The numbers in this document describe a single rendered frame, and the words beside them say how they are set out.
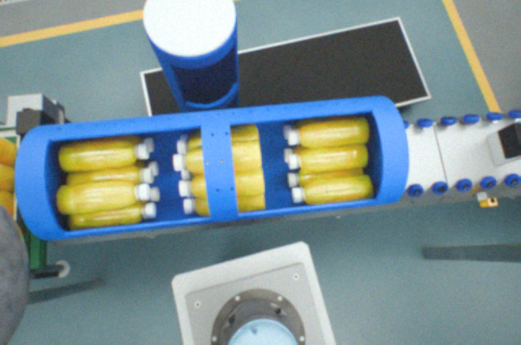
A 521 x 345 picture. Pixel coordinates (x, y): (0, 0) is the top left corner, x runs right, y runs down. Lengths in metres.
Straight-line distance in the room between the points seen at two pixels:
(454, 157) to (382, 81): 1.00
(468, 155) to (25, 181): 1.21
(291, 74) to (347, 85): 0.31
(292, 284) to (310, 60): 1.54
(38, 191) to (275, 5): 1.92
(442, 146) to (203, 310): 0.87
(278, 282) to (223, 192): 0.23
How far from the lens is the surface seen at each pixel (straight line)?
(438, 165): 1.31
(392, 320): 2.22
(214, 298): 0.86
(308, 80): 2.14
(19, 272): 0.46
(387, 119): 0.95
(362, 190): 1.03
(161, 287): 2.11
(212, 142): 0.87
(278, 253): 0.92
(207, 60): 1.22
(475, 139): 1.39
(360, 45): 2.31
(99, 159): 1.02
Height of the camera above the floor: 2.06
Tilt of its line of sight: 75 degrees down
